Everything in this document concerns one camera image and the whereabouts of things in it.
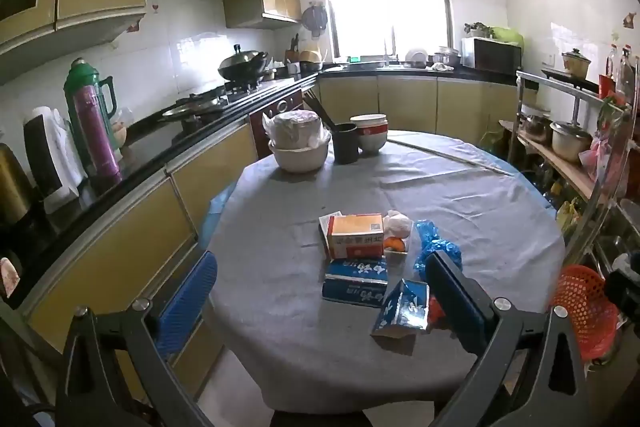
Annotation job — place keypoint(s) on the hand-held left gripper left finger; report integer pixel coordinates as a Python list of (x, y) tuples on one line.
[(187, 302)]

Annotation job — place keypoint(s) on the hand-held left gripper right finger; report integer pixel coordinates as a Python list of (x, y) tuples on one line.
[(460, 302)]

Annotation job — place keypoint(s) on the orange wrapper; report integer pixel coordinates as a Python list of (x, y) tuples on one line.
[(434, 309)]

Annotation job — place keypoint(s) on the red plastic basket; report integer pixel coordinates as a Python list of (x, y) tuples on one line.
[(585, 302)]

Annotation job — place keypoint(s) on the blue carton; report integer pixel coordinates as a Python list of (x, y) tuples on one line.
[(400, 307), (355, 279)]

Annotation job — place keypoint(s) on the blue plastic bag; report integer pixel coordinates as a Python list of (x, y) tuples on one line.
[(430, 242)]

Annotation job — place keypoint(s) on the orange peel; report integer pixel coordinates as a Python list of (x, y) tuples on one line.
[(395, 245)]

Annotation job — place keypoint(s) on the white plastic bag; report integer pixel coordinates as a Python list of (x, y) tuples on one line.
[(397, 224)]

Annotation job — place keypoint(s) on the orange medicine box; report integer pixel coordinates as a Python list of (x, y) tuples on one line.
[(355, 232)]

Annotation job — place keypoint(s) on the long white carton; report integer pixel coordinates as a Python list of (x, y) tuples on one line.
[(325, 224)]

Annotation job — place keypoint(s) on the metal storage rack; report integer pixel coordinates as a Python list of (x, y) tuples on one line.
[(600, 207)]

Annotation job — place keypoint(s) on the yellow base cabinets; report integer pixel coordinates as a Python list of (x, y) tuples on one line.
[(125, 227)]

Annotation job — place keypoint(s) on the blue undercloth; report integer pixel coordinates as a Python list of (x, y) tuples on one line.
[(220, 207)]

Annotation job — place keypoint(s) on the grey tablecloth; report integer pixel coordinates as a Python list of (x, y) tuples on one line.
[(280, 257)]

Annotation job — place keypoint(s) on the pink plastic bag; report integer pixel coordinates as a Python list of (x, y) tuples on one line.
[(597, 157)]

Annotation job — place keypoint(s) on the pale long strip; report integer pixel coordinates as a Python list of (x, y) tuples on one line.
[(450, 155)]

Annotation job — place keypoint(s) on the large steel pot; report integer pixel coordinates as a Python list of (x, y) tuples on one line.
[(570, 142)]

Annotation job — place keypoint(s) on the black kitchen countertop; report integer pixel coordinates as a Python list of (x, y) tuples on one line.
[(150, 142)]

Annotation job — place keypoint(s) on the white ceramic pot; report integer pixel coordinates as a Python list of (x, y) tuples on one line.
[(300, 159)]

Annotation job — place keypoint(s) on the pink bottle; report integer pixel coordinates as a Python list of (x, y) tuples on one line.
[(97, 142)]

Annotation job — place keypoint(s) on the clear jar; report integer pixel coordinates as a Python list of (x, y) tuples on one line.
[(121, 129)]

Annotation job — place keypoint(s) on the small steel pot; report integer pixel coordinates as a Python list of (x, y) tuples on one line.
[(535, 128)]

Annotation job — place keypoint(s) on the black chopstick holder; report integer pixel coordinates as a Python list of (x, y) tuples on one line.
[(346, 147)]

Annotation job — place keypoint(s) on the white electric kettle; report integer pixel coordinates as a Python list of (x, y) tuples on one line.
[(50, 157)]

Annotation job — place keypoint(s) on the plastic-wrapped bowl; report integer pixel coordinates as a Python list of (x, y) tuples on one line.
[(295, 127)]

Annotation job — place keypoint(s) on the dark red oven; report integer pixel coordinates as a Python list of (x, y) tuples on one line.
[(270, 107)]

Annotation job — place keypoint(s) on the oil bottle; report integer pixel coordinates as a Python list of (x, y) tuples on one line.
[(627, 77), (611, 69)]

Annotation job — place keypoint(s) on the black induction cooker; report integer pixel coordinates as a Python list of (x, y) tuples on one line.
[(570, 81)]

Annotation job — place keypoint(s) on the gas stove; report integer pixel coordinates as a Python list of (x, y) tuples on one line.
[(235, 89)]

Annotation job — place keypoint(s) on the yellow pot with lid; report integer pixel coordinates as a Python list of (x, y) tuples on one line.
[(576, 63)]

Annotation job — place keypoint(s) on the green thermos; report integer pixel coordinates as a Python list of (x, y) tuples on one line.
[(87, 82)]

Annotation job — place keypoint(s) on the black wok with lid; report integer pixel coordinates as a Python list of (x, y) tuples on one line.
[(242, 64)]

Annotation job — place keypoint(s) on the steel cooker pot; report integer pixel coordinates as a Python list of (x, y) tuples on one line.
[(446, 58)]

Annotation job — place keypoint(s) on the microwave oven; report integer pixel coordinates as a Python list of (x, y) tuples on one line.
[(492, 56)]

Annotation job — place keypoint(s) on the white dishes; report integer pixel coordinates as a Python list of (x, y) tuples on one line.
[(416, 57)]

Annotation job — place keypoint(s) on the knife block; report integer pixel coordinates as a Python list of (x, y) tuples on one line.
[(292, 54)]

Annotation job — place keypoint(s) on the green bag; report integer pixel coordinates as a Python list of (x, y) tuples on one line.
[(507, 36)]

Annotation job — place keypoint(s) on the leafy vegetables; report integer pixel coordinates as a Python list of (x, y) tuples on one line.
[(477, 29)]

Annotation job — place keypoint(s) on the yellow container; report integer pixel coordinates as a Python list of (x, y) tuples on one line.
[(311, 57)]

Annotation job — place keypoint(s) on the small yellow wall cabinet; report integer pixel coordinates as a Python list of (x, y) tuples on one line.
[(260, 2)]

